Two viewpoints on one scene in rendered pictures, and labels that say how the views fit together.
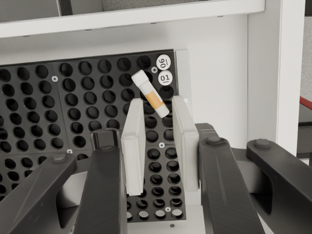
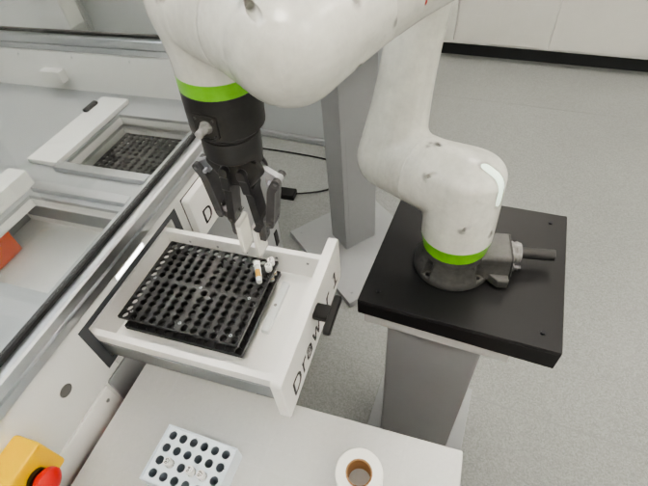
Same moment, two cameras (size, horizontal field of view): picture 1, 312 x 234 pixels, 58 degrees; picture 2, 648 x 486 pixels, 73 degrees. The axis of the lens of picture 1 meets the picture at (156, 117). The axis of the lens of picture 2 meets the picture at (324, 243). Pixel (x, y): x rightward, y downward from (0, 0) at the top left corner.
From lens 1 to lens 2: 64 cm
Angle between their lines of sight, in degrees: 58
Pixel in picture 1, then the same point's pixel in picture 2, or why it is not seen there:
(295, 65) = (323, 267)
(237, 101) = not seen: hidden behind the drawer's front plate
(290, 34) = (325, 256)
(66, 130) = (207, 278)
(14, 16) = not seen: hidden behind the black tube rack
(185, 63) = (284, 287)
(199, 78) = (289, 302)
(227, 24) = not seen: hidden behind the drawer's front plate
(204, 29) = (303, 280)
